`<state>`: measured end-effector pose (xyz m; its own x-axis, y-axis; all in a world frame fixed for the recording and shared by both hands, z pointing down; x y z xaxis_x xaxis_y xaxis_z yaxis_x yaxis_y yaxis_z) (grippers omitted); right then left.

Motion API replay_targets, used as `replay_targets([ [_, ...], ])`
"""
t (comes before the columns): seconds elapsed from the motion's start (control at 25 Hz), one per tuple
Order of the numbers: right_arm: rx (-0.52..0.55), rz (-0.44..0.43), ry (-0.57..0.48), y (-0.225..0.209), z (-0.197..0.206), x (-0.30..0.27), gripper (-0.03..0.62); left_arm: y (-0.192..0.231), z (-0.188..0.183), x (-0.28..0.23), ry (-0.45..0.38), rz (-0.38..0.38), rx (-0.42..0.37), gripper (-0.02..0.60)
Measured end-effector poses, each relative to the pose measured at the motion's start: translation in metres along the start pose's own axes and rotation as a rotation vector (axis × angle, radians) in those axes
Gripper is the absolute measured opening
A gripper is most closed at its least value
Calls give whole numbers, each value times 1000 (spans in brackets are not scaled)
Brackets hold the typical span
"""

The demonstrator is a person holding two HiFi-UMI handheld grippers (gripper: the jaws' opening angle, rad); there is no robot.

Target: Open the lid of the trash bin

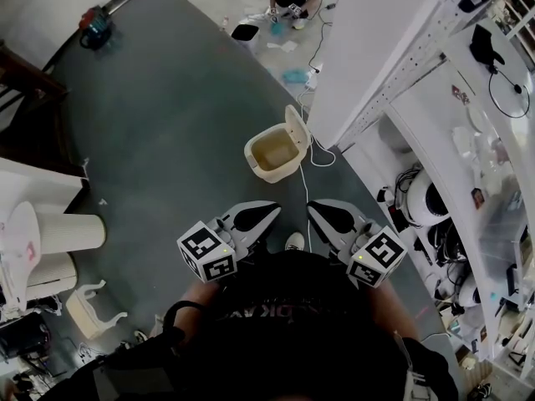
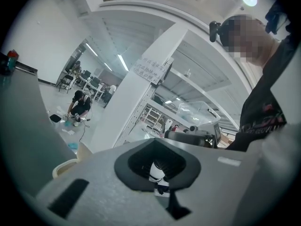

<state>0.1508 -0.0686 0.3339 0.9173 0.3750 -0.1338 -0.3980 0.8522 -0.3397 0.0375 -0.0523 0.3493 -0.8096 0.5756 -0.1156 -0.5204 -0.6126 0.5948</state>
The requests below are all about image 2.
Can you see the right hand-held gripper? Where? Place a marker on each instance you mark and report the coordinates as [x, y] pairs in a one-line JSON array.
[[183, 134]]

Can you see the cream lidded trash bin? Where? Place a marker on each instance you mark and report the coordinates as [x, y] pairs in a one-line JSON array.
[[63, 168]]

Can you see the clear plastic storage box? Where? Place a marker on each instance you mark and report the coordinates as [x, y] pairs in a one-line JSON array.
[[200, 113]]

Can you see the small white rack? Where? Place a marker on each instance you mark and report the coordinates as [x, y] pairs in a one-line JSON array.
[[154, 116]]

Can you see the person's white left shoe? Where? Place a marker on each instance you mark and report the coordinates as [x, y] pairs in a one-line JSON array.
[[157, 173]]

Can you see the white metal shelf unit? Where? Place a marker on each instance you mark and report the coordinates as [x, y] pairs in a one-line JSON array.
[[141, 91]]

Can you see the handwritten paper note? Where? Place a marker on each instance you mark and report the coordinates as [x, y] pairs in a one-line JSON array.
[[150, 70]]

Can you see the person's black t-shirt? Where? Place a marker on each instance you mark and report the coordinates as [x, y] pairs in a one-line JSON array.
[[265, 102]]

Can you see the ceiling tube light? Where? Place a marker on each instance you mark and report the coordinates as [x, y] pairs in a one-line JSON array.
[[91, 49], [122, 62]]

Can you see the white desks with monitors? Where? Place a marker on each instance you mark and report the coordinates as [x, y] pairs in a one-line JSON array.
[[94, 86]]

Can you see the teal cloth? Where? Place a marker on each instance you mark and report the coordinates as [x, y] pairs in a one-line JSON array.
[[67, 123], [73, 145]]

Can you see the person's head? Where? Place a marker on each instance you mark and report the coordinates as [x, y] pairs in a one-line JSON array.
[[251, 41]]

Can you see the black floor tray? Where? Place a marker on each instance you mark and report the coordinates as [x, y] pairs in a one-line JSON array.
[[56, 118]]

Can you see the black folding chair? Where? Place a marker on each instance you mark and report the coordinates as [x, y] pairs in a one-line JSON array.
[[65, 82]]

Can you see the teal bottle with red lid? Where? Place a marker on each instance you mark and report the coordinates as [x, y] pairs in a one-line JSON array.
[[11, 61]]

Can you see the black head camera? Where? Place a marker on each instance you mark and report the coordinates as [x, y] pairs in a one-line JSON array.
[[214, 30]]

